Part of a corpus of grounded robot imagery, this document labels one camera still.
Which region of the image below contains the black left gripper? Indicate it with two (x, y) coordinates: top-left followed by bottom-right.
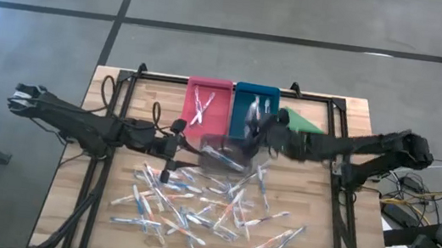
(148, 116), (209, 188)

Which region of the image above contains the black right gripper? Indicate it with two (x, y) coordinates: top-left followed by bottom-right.
(242, 104), (313, 161)

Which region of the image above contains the clear smoky plastic bin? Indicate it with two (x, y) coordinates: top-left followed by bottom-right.
(195, 132), (256, 179)

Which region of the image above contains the blue plastic bin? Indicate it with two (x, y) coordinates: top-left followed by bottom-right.
(227, 81), (283, 149)

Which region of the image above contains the red plastic bin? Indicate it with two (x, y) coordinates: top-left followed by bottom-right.
(178, 74), (236, 143)

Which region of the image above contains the plastic-wrapped toothbrush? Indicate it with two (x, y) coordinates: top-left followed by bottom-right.
(227, 155), (272, 202)

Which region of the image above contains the green plastic lid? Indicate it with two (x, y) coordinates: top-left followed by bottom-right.
(283, 105), (328, 137)

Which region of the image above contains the black power strip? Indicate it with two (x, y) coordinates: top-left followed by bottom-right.
(378, 200), (413, 228)

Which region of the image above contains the black power brick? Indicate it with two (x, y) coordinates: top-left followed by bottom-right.
(400, 175), (423, 193)

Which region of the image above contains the black desk bar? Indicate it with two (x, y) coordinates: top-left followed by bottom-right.
(380, 217), (439, 248)

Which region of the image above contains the yellow cable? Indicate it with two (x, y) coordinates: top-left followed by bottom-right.
(379, 179), (442, 214)

